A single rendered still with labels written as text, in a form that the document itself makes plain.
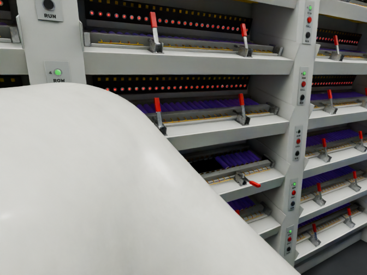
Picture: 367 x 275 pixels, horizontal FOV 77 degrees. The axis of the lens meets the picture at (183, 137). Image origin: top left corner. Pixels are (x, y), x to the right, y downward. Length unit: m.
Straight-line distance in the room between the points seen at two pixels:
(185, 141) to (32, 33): 0.38
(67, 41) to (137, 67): 0.14
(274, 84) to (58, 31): 0.66
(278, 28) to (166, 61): 0.45
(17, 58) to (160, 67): 0.27
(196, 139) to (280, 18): 0.49
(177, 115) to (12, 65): 0.37
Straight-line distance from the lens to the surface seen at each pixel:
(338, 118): 1.08
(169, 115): 0.63
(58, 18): 0.52
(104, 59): 0.52
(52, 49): 0.51
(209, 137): 0.63
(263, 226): 0.93
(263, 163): 0.85
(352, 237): 1.59
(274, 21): 0.90
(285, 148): 0.86
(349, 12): 1.08
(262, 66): 0.74
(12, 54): 0.52
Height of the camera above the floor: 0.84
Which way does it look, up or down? 13 degrees down
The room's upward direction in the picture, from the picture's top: 1 degrees counter-clockwise
